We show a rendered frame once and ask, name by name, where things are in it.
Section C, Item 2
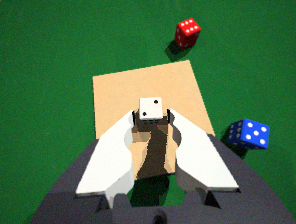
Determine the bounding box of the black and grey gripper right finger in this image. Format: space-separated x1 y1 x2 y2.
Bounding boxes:
167 108 296 224

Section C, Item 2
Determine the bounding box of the red die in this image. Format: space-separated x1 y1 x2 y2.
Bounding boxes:
174 19 201 49

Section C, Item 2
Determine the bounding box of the blue die with white pips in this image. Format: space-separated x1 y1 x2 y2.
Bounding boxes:
228 119 269 150

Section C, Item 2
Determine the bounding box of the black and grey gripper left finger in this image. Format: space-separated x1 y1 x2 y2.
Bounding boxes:
29 110 135 224

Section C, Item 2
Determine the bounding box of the peach flat mat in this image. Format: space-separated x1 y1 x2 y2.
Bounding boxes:
93 60 215 180

